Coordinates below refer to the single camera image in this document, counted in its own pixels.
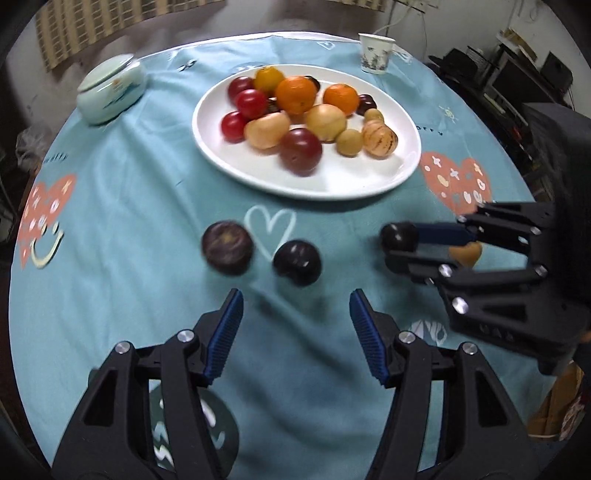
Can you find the computer monitor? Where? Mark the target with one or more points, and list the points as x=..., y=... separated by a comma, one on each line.
x=521, y=78

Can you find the clear plastic bag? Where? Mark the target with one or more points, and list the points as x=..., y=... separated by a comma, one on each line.
x=32, y=147

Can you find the black media stand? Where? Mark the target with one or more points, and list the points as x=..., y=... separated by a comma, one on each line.
x=512, y=134

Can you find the checked beige curtain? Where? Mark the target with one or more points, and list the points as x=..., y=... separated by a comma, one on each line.
x=355, y=4
x=92, y=27

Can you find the tan round pear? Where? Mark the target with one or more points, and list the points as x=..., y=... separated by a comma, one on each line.
x=325, y=121

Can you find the white round plate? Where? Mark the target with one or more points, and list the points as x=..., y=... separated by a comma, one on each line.
x=323, y=180

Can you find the large dark purple plum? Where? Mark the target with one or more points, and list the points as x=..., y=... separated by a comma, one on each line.
x=314, y=82

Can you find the large orange mandarin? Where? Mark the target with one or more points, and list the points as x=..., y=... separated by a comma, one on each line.
x=295, y=94

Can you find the small dark plum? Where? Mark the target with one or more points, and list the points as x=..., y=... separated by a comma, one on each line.
x=367, y=102

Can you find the dark purple mangosteen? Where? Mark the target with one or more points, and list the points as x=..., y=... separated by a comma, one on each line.
x=227, y=248

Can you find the black speaker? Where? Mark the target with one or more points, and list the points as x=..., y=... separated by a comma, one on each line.
x=556, y=69

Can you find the yellow orange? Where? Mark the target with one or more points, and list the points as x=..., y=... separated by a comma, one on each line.
x=268, y=78

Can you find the pale green lidded ceramic jar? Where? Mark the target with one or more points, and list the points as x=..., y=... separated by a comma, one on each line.
x=111, y=92

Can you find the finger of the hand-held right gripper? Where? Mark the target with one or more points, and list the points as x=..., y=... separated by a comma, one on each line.
x=415, y=265
x=443, y=233

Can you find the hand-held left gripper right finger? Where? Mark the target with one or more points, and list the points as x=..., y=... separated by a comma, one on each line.
x=367, y=337

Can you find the pale cream melon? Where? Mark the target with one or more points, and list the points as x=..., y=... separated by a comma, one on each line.
x=378, y=138

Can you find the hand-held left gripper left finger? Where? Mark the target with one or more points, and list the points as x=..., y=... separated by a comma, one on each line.
x=226, y=337

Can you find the printed paper cup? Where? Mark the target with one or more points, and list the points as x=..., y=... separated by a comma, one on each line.
x=376, y=55

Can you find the small yellow-green plum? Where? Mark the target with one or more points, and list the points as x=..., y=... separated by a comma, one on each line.
x=373, y=115
x=349, y=142

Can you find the small red tomato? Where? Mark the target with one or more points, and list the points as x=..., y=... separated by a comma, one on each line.
x=251, y=104

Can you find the black hat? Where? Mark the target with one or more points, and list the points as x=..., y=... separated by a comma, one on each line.
x=455, y=62

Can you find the dark red plum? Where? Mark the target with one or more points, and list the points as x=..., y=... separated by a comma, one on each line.
x=300, y=151

